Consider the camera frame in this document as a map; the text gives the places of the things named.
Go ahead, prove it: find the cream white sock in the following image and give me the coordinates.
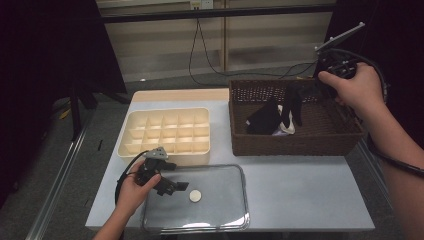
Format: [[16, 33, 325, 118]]
[[277, 104, 297, 135]]

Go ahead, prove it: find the black metal stand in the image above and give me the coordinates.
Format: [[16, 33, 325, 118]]
[[69, 79, 133, 141]]

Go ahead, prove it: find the metal floor rail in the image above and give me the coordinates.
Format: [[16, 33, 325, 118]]
[[356, 139, 411, 240], [25, 109, 96, 240]]

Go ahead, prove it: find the clear lid with round knob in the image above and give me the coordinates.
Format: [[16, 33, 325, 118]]
[[140, 163, 251, 234]]

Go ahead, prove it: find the brown wicker basket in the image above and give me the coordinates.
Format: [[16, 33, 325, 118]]
[[228, 78, 365, 157]]

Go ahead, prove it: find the person's left hand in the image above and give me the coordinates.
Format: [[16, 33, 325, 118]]
[[115, 161, 163, 218]]

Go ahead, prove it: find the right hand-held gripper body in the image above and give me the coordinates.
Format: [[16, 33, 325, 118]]
[[314, 21, 366, 80]]

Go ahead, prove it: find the right hand-held gripper cable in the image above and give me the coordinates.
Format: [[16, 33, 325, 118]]
[[329, 48, 424, 179]]

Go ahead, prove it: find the black horizontal bar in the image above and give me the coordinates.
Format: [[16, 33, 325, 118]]
[[99, 3, 336, 24]]

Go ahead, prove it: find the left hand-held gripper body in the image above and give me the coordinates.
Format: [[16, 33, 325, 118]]
[[134, 146, 178, 191]]

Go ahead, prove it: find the black wall cable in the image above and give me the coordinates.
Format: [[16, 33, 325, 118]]
[[198, 18, 319, 80], [188, 18, 205, 86]]

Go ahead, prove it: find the wooden vertical post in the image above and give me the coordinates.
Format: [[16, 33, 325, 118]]
[[222, 0, 230, 72]]

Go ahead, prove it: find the person's right hand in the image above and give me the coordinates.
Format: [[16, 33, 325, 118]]
[[317, 63, 386, 116]]

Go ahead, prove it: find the cream compartment storage box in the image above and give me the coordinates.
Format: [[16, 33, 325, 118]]
[[117, 106, 212, 168]]

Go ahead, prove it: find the dark curtain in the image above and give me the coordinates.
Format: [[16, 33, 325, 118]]
[[313, 0, 424, 168], [0, 0, 128, 201]]

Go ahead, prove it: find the white wall socket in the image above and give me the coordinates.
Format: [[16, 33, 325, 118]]
[[189, 0, 214, 10]]

